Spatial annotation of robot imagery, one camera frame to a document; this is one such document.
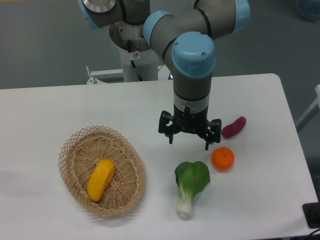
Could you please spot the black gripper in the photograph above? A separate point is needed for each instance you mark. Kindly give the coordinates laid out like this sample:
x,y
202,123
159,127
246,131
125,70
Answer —
x,y
193,123

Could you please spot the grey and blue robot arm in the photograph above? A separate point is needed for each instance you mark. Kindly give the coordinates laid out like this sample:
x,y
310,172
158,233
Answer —
x,y
186,46

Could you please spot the yellow mango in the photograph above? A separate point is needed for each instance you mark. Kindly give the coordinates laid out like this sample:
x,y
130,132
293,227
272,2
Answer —
x,y
100,178

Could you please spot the woven wicker basket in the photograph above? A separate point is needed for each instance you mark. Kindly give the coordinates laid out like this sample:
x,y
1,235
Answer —
x,y
80,156

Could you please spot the purple sweet potato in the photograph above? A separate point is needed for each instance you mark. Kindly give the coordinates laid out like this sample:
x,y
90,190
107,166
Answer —
x,y
234,128

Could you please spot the orange tangerine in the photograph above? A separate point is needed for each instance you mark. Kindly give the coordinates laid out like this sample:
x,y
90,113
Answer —
x,y
222,158

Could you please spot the green bok choy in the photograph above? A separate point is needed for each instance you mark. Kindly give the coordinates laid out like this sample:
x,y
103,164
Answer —
x,y
191,178

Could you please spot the black device at table edge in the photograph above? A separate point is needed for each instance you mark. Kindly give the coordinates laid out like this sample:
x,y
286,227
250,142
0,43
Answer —
x,y
312,214

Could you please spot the blue object top right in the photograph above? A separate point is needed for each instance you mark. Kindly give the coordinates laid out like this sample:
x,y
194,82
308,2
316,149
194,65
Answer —
x,y
308,10

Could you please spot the white frame at right edge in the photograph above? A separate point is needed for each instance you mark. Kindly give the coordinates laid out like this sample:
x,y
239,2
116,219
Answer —
x,y
310,111

